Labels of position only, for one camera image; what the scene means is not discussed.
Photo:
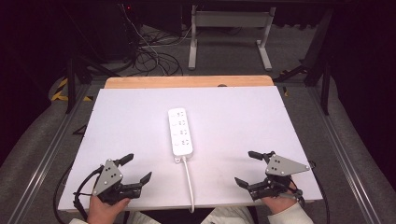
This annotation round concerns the light wooden table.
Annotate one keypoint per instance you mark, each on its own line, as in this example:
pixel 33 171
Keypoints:
pixel 186 82

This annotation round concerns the white metal desk frame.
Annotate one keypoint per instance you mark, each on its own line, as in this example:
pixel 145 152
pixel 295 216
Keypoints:
pixel 230 19

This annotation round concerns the person's right hand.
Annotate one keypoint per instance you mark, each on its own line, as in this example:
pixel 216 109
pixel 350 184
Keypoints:
pixel 280 203

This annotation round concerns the person's left hand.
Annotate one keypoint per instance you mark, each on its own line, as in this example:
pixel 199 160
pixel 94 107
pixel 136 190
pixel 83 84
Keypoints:
pixel 104 213

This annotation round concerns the black metal stand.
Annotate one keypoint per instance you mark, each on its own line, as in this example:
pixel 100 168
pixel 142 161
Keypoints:
pixel 72 84
pixel 316 62

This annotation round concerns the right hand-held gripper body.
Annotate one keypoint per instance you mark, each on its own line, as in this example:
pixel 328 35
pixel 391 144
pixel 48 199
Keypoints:
pixel 281 166

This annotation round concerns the white board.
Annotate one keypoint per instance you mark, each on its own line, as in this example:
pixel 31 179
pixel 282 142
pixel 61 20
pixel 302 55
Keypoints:
pixel 233 130

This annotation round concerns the person's legs in white trousers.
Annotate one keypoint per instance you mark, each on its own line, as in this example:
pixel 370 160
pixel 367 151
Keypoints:
pixel 230 216

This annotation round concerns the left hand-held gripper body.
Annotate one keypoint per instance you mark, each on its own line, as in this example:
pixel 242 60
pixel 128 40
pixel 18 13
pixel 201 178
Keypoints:
pixel 107 177

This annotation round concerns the aluminium floor rail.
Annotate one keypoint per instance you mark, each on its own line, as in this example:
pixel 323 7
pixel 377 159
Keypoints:
pixel 342 158
pixel 40 165

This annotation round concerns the yellow black hazard tape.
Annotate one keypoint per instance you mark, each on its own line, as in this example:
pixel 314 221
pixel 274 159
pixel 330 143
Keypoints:
pixel 60 91

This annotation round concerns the dark cabinet with red light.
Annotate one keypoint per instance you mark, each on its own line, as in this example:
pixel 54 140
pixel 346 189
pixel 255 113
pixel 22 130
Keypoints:
pixel 115 28

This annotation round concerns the white power strip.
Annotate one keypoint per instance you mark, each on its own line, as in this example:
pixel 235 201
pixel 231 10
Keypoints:
pixel 180 132

